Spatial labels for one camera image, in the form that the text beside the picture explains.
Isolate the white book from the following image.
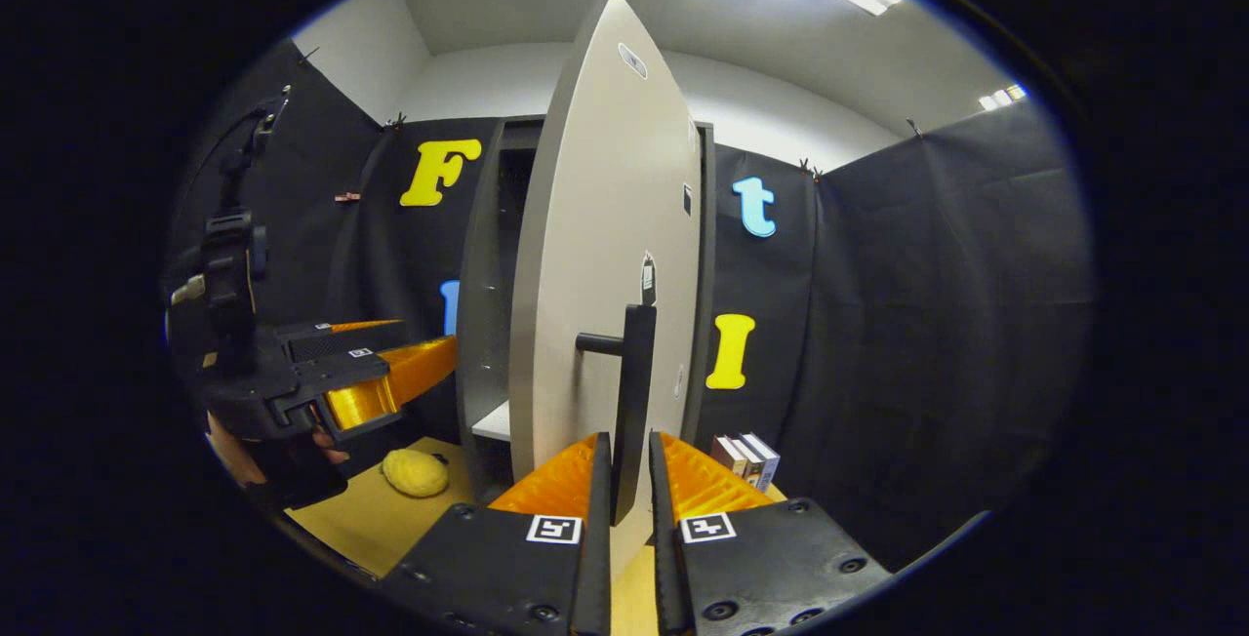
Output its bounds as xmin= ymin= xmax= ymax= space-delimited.
xmin=730 ymin=435 xmax=767 ymax=489

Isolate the black backdrop cloth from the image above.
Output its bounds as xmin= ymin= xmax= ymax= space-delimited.
xmin=166 ymin=36 xmax=1094 ymax=569

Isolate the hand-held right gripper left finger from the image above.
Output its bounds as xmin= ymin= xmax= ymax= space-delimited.
xmin=381 ymin=431 xmax=614 ymax=636

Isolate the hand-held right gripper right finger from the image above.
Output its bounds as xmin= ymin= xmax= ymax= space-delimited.
xmin=649 ymin=431 xmax=894 ymax=636

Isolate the beige cabinet door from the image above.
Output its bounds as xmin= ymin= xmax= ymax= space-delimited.
xmin=507 ymin=0 xmax=705 ymax=578

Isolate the white cabinet shelf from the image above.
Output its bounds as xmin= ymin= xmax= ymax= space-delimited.
xmin=471 ymin=400 xmax=512 ymax=443

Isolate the brown book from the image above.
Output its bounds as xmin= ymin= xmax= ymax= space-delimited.
xmin=711 ymin=435 xmax=748 ymax=479

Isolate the yellow lumpy object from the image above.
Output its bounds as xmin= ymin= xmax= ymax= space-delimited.
xmin=381 ymin=448 xmax=452 ymax=499

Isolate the dark grey cabinet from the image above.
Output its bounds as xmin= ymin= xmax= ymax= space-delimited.
xmin=456 ymin=114 xmax=718 ymax=505

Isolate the black door handle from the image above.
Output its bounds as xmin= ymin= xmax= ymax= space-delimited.
xmin=576 ymin=304 xmax=658 ymax=527

